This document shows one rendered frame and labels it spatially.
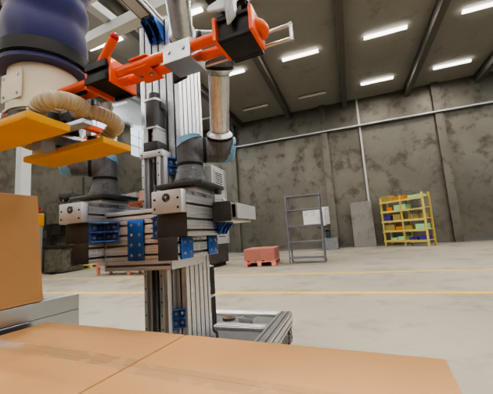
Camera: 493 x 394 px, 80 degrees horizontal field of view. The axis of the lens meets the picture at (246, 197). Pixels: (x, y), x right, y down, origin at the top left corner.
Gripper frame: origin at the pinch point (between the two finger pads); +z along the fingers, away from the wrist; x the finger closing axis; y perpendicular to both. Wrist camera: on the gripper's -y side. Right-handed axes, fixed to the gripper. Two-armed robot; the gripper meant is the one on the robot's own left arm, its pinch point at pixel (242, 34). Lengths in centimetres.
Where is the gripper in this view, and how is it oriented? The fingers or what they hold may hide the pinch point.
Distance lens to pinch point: 68.1
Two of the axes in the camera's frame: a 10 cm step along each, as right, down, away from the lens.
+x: -3.9, -0.9, -9.2
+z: 0.6, 9.9, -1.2
